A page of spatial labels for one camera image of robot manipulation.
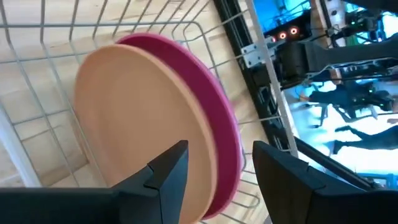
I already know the orange plate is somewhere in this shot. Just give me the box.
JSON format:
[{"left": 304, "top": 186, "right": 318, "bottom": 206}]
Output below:
[{"left": 73, "top": 43, "right": 218, "bottom": 224}]

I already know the black metal rig frame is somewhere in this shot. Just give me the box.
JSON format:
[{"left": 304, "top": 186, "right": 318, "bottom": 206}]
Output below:
[{"left": 214, "top": 0, "right": 374, "bottom": 190}]

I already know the silver metal bracket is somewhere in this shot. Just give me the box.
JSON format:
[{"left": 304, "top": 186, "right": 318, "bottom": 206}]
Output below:
[{"left": 241, "top": 37, "right": 277, "bottom": 68}]

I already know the magenta plate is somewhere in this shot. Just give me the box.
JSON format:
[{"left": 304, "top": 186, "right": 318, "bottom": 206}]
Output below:
[{"left": 115, "top": 32, "right": 244, "bottom": 221}]

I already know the white plastic cutlery basket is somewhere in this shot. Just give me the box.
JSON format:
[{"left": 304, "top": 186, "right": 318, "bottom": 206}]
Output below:
[{"left": 0, "top": 105, "right": 41, "bottom": 187}]

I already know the black computer with red lights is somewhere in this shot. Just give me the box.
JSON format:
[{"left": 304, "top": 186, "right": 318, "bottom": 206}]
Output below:
[{"left": 264, "top": 18, "right": 312, "bottom": 43}]

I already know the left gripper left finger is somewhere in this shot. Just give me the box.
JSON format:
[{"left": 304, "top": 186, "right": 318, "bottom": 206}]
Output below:
[{"left": 0, "top": 139, "right": 190, "bottom": 224}]

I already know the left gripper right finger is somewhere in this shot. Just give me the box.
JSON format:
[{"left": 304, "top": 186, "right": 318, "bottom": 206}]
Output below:
[{"left": 252, "top": 140, "right": 398, "bottom": 224}]

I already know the white wire dish rack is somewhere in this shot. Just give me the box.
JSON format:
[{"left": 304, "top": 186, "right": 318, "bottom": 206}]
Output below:
[{"left": 0, "top": 0, "right": 299, "bottom": 224}]

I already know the person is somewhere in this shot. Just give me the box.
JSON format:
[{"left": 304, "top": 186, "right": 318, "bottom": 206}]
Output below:
[{"left": 332, "top": 119, "right": 398, "bottom": 156}]

